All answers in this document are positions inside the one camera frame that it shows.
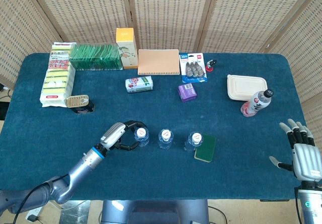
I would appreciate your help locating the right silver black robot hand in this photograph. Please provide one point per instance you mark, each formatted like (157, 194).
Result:
(308, 162)

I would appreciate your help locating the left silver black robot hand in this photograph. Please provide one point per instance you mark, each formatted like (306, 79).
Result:
(112, 136)

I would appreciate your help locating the small clear water bottle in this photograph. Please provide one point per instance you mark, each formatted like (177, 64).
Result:
(141, 133)
(166, 134)
(196, 138)

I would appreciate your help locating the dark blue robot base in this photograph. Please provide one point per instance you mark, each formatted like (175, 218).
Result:
(151, 211)

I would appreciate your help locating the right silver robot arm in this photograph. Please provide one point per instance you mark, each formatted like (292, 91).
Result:
(310, 206)

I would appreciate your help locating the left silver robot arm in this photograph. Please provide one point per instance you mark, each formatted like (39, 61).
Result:
(80, 166)

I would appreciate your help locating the gold lid tin can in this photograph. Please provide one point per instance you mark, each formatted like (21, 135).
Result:
(80, 104)

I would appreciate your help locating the blue table mat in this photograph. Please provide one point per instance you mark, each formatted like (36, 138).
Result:
(151, 173)

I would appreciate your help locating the white green tissue pack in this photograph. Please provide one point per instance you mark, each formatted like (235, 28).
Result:
(138, 84)

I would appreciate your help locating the yellow sponge multipack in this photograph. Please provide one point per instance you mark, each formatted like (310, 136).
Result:
(56, 80)

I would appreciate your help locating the pink drink bottle black cap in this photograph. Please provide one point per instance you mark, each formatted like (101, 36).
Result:
(256, 103)

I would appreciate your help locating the clear box green tea packets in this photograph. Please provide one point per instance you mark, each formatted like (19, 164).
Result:
(95, 56)

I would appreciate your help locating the silver metal table foot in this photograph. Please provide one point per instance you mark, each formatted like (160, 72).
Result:
(75, 214)

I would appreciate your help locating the small purple box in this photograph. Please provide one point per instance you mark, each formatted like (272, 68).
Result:
(187, 93)

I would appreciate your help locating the orange spiral notebook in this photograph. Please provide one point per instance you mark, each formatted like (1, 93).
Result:
(158, 61)

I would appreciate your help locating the tall orange white carton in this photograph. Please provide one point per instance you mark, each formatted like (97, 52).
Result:
(127, 47)

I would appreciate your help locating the green scouring sponge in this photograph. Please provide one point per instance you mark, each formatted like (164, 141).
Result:
(206, 149)

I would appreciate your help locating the beige lidded food container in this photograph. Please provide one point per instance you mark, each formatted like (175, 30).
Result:
(245, 85)

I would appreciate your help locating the correction tape blister pack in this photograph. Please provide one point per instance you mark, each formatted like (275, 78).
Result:
(193, 69)

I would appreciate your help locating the white power strip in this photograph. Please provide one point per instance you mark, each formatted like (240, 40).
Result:
(35, 212)

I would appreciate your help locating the black box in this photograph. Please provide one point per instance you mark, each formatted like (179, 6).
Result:
(2, 110)

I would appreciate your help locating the black plug adapter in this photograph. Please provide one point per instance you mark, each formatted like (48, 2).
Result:
(32, 218)

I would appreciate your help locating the woven folding screen panel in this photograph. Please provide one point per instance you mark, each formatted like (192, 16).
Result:
(246, 15)
(83, 12)
(20, 32)
(168, 15)
(302, 45)

